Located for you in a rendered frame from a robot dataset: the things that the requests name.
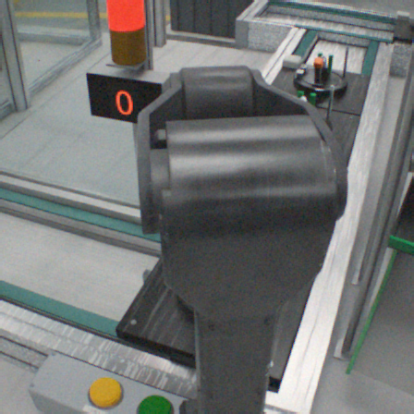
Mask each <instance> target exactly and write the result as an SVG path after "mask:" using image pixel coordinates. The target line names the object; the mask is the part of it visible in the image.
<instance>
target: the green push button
mask: <svg viewBox="0 0 414 414"><path fill-rule="evenodd" d="M171 412H172V410H171V405H170V403H169V401H168V400H167V399H166V398H165V397H164V396H160V395H150V396H147V397H146V398H145V399H142V401H141V402H140V405H139V414H171Z"/></svg>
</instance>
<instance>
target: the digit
mask: <svg viewBox="0 0 414 414"><path fill-rule="evenodd" d="M107 87H108V94H109V101H110V107H111V115H112V116H115V117H120V118H125V119H129V120H134V121H138V115H139V113H140V109H139V100H138V90H137V84H133V83H131V84H129V83H124V82H118V81H112V80H109V79H108V84H107Z"/></svg>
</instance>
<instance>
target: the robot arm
mask: <svg viewBox="0 0 414 414"><path fill-rule="evenodd" d="M137 166H138V184H139V198H140V219H141V227H142V233H143V235H144V234H160V239H161V251H162V263H163V274H164V284H165V285H166V286H167V287H168V288H169V289H170V290H172V291H173V292H174V293H175V294H176V295H179V296H180V297H181V298H182V299H184V300H185V301H186V302H187V303H188V304H189V305H190V306H191V307H192V308H194V325H195V351H193V357H195V361H196V397H197V399H189V400H183V402H182V403H181V405H180V406H179V407H178V411H179V414H267V413H266V412H264V411H263V409H264V402H265V398H266V397H267V390H268V384H270V380H269V376H270V370H271V363H272V356H273V349H274V341H275V337H276V330H277V323H278V315H279V311H280V309H281V308H282V305H283V304H284V303H285V302H287V301H288V300H289V299H290V298H292V297H293V296H294V295H295V294H296V293H297V292H299V291H300V289H301V288H303V287H304V286H305V285H307V284H308V283H309V282H310V280H311V279H312V278H314V277H315V276H316V275H317V274H318V273H319V272H320V271H321V269H322V268H323V263H324V260H325V257H326V254H327V251H328V249H329V245H330V242H331V240H332V237H333V234H334V232H335V225H336V221H338V220H340V219H341V218H342V217H343V215H344V214H345V209H346V205H347V191H348V182H347V175H348V170H347V166H346V161H345V156H344V154H343V152H342V149H341V147H340V145H339V143H338V141H337V140H336V138H335V136H334V135H333V134H332V133H331V131H330V129H329V127H328V126H327V124H326V123H325V121H324V120H323V118H322V116H321V115H320V113H319V111H318V110H317V108H316V107H315V106H313V105H312V104H311V103H308V102H305V101H303V100H301V99H299V98H298V97H296V96H294V95H291V94H289V93H287V92H286V91H283V90H281V89H278V88H276V87H275V86H273V85H271V84H269V83H267V82H266V80H265V78H264V77H263V76H262V73H261V71H260V70H259V69H249V68H248V67H247V66H245V65H238V66H218V67H182V68H181V69H180V71H179V72H170V90H169V91H167V92H164V93H161V95H160V97H158V98H157V99H156V100H155V101H153V102H152V103H151V104H149V105H148V106H147V107H146V108H144V109H143V110H142V111H141V112H140V113H139V115H138V137H137Z"/></svg>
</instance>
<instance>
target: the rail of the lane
mask: <svg viewBox="0 0 414 414"><path fill-rule="evenodd" d="M52 350H54V351H57V352H60V353H63V354H65V355H68V356H70V357H72V358H75V359H78V360H81V361H83V362H85V363H87V364H90V365H92V366H95V367H97V368H99V369H102V370H105V371H109V372H112V373H115V374H116V375H119V376H122V377H125V378H128V379H130V380H133V381H136V382H140V383H143V384H147V385H149V386H152V387H155V388H158V389H161V390H164V391H166V392H167V393H170V394H173V395H176V396H181V397H183V398H188V399H197V397H196V361H195V359H191V358H188V357H185V356H183V355H180V354H177V353H174V352H173V353H172V354H171V356H170V360H168V359H163V358H160V357H157V356H154V355H152V354H148V353H146V352H143V351H140V350H137V349H135V348H132V347H127V346H124V345H121V344H118V343H116V342H114V341H111V340H108V339H105V338H102V337H100V336H97V335H92V334H90V333H87V332H84V331H81V330H79V329H76V328H74V327H71V326H68V325H65V324H62V323H59V322H56V321H53V320H50V319H47V318H45V317H44V316H42V315H40V314H37V313H35V312H32V311H29V310H25V309H22V308H20V307H17V306H15V305H12V304H9V303H7V302H4V301H2V300H0V359H1V360H4V361H5V362H8V363H11V364H13V365H15V366H18V367H20V368H21V369H24V370H27V371H30V372H33V373H35V374H36V373H37V371H38V370H39V369H40V368H41V367H42V364H43V363H44V362H45V361H46V358H47V357H48V355H50V354H51V352H52ZM312 409H313V404H312V403H307V402H304V401H301V400H297V399H294V398H291V397H288V396H281V395H278V394H276V393H273V392H268V391H267V397H266V398H265V402H264V409H263V411H264V412H266V413H267V414H311V413H312Z"/></svg>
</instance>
